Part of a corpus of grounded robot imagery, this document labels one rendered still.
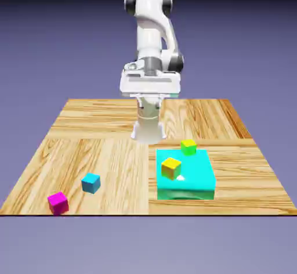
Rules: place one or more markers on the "small green cube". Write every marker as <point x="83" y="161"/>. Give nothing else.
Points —
<point x="188" y="146"/>

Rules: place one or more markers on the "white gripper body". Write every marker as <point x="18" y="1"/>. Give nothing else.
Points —
<point x="149" y="86"/>

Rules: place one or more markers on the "small magenta cube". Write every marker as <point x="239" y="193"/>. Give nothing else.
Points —
<point x="58" y="203"/>

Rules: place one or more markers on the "small blue cube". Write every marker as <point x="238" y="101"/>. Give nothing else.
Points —
<point x="91" y="183"/>

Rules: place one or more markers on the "large cyan box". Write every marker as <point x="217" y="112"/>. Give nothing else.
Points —
<point x="197" y="174"/>

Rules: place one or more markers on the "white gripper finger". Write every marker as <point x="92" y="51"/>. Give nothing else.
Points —
<point x="158" y="101"/>
<point x="140" y="101"/>

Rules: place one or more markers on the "small yellow cube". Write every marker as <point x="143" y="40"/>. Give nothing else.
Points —
<point x="171" y="168"/>

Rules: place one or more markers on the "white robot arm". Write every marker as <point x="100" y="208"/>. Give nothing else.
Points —
<point x="148" y="14"/>

